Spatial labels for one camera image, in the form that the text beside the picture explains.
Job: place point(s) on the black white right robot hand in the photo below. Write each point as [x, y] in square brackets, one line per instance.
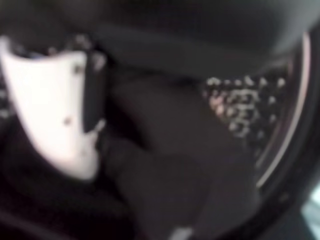
[50, 100]

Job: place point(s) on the black garment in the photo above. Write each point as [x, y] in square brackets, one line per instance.
[162, 150]

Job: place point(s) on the grey front-load washing machine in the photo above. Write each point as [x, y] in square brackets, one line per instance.
[240, 105]

